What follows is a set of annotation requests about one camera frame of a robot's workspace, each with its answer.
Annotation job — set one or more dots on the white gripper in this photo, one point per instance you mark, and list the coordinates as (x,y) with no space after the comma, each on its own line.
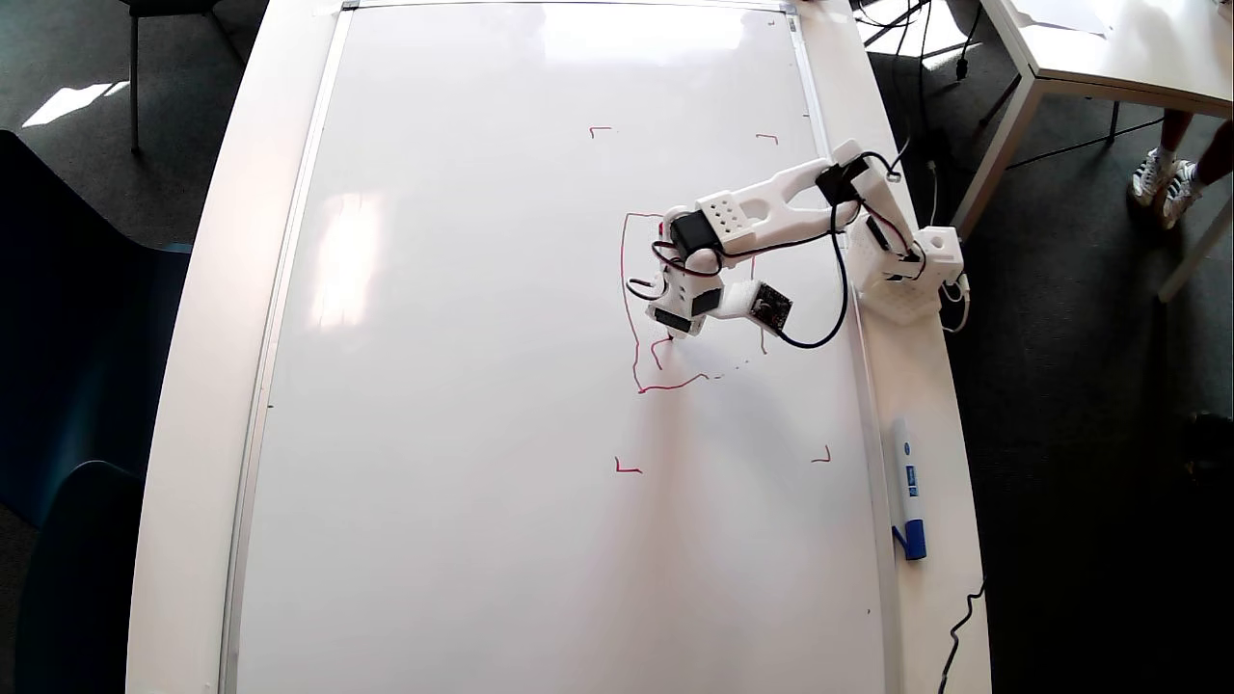
(671,321)

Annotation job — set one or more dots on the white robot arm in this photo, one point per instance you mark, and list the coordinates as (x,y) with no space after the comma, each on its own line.
(771,198)

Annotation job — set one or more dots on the large white whiteboard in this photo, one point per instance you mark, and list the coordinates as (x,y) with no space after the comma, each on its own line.
(482,434)

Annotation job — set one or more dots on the blue capped whiteboard marker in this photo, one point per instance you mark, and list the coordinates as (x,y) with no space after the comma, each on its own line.
(908,482)

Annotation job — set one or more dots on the white striped sneaker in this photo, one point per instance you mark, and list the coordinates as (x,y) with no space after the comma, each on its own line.
(1180,193)
(1150,175)

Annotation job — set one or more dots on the white side table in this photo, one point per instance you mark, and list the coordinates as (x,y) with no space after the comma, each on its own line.
(1118,48)

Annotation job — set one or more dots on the person bare lower leg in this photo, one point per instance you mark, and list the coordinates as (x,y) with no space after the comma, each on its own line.
(1174,130)
(1220,149)

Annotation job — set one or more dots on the large dark teal chair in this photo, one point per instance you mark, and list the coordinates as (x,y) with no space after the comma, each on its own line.
(77,337)

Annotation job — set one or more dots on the metal legged chair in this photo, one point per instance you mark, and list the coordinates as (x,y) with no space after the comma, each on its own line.
(164,8)

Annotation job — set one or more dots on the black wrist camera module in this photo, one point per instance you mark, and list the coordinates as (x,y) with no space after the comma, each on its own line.
(771,306)

